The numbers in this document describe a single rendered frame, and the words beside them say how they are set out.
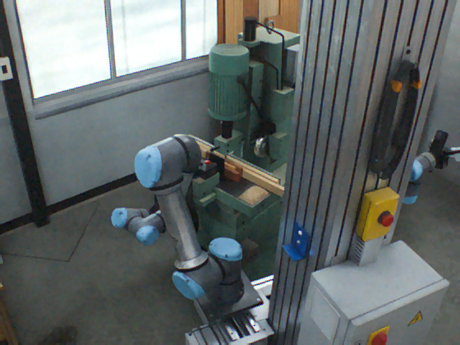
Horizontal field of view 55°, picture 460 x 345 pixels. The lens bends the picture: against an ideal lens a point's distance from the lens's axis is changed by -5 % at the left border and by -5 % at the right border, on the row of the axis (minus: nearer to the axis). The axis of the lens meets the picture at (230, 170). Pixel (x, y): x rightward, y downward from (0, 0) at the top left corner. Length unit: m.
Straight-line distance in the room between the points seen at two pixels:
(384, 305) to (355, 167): 0.37
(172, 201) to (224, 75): 0.74
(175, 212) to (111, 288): 1.56
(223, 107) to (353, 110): 1.08
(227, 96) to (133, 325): 1.42
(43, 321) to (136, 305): 0.54
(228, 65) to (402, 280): 1.13
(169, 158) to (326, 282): 0.59
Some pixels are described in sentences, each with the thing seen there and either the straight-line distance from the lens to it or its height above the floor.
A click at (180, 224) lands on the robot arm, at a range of 1.48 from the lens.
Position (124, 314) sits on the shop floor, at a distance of 2.82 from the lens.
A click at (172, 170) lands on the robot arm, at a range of 1.42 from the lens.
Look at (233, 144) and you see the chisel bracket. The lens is 2.23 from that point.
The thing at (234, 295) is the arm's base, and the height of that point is 0.86.
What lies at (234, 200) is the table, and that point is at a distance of 2.11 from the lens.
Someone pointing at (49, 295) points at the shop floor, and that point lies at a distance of 3.02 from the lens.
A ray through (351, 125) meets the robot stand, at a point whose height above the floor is 1.67.
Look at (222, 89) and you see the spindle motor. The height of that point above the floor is 1.35.
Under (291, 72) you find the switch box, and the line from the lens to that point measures 2.22.
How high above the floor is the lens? 2.14
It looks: 33 degrees down
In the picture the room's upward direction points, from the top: 2 degrees clockwise
